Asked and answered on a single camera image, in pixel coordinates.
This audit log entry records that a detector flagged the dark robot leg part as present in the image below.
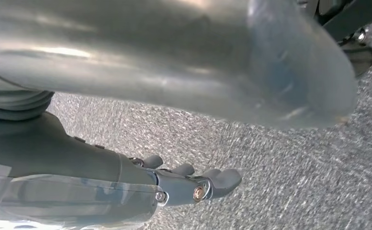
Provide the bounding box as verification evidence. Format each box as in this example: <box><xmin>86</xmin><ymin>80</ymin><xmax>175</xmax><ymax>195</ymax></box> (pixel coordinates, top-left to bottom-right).
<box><xmin>296</xmin><ymin>0</ymin><xmax>372</xmax><ymax>79</ymax></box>

